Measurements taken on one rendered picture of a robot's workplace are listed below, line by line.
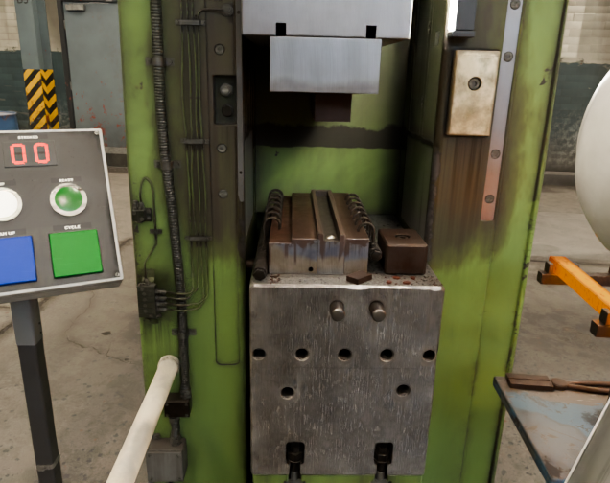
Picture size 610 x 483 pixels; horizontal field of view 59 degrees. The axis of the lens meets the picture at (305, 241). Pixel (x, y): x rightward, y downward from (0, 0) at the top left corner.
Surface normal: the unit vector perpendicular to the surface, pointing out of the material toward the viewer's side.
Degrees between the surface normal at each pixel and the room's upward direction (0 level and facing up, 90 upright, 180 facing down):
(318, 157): 90
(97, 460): 0
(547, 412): 0
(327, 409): 90
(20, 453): 0
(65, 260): 60
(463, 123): 90
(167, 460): 90
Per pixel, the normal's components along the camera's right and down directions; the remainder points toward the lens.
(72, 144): 0.40, -0.23
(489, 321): 0.02, 0.30
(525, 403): 0.03, -0.95
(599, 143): -0.99, -0.09
